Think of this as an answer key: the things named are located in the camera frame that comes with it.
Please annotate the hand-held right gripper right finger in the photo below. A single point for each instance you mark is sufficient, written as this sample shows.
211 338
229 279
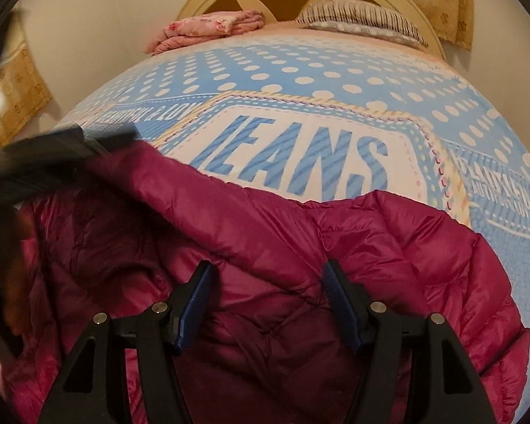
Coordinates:
342 313

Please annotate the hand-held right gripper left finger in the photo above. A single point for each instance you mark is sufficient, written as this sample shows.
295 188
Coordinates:
194 313

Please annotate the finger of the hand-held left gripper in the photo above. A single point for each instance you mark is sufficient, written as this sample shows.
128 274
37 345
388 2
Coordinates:
62 141
35 181

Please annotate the magenta quilted puffer jacket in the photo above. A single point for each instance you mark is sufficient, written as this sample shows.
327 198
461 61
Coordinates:
269 251

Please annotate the beige sheer window curtain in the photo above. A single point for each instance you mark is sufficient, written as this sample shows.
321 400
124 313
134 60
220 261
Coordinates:
433 0
17 79

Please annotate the folded pink floral blanket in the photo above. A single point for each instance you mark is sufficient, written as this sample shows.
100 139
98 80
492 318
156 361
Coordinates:
203 31

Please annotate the pink and blue printed bedspread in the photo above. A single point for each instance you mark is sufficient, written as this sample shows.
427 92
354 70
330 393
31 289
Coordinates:
335 79

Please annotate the striped grey pillow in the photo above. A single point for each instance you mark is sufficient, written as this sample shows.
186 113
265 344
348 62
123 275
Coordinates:
362 20

